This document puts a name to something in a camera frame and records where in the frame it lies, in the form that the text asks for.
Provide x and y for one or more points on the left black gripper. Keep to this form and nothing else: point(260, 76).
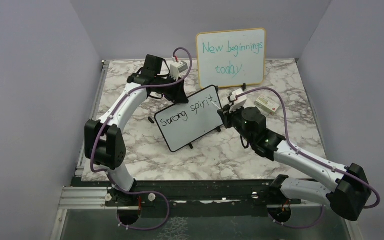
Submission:
point(177, 94)

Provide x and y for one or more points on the silver black whiteboard stand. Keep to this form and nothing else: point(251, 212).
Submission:
point(208, 135)

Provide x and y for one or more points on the yellow framed whiteboard with writing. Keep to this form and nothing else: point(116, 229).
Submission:
point(231, 58)

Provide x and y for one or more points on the white green eraser box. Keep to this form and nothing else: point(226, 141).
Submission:
point(266, 104)

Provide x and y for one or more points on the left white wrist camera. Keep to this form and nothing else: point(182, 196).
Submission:
point(176, 68)

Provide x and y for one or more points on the black aluminium base frame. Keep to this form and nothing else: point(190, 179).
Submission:
point(193, 210)

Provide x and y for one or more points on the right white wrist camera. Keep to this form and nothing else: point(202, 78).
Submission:
point(236, 100)

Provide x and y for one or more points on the black white marker pen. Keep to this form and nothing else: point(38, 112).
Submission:
point(215, 104)

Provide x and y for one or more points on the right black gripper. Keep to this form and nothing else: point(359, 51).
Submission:
point(226, 115)

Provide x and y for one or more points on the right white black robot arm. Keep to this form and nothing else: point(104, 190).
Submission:
point(345, 189)

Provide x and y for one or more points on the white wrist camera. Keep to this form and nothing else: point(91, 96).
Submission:
point(176, 68)
point(236, 100)

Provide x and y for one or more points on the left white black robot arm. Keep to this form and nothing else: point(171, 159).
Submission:
point(104, 144)

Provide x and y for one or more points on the black framed whiteboard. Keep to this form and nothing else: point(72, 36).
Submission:
point(183, 123)

